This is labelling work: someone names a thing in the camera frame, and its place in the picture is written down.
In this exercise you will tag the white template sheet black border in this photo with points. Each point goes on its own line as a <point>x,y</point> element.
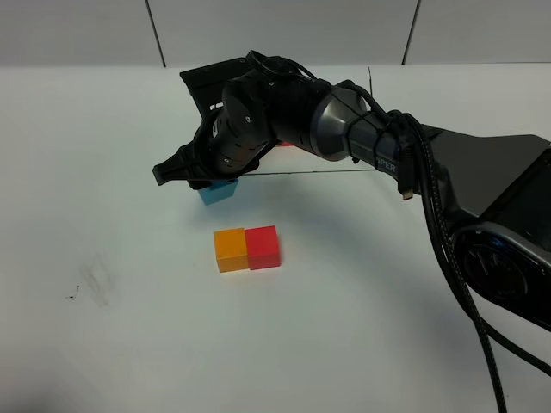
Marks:
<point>287,160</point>

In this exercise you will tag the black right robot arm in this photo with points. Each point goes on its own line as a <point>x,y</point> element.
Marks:
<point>494,191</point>

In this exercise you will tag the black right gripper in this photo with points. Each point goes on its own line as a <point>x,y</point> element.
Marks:
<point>219,153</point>

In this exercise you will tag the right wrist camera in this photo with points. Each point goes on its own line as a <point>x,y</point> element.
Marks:
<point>205,84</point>

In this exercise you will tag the blue block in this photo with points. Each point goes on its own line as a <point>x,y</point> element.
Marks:
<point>218,191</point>

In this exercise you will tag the orange block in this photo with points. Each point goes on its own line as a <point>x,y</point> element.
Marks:
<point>231,250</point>

